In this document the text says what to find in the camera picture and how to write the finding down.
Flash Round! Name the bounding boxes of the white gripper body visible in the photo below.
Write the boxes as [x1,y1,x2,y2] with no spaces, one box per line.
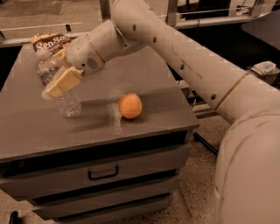
[65,35,105,73]

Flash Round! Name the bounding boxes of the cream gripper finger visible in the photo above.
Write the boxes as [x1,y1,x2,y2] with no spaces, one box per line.
[41,66,83,100]

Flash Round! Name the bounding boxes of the clear plastic water bottle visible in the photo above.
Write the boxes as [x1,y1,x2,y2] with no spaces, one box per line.
[36,49,81,118]

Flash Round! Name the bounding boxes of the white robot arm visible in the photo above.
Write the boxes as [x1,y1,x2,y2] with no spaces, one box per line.
[42,0,280,224]

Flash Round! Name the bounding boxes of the sea salt chip bag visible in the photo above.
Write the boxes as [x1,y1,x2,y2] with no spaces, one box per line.
[31,33,71,60]

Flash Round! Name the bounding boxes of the orange fruit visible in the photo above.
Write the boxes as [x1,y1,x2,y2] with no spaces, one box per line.
[118,93,143,119]

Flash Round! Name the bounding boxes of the grey drawer cabinet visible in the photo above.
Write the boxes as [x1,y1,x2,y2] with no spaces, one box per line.
[0,45,198,224]

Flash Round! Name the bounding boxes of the low metal bench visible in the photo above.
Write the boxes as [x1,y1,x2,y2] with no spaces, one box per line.
[177,80,216,119]

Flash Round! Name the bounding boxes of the black stand base legs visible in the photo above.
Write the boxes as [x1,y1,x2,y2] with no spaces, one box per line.
[192,132,218,157]

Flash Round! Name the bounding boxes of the metal railing frame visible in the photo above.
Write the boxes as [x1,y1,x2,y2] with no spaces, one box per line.
[0,0,279,47]

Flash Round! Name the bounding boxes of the black drawer handle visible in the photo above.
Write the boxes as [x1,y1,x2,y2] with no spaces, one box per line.
[87,165,119,181]

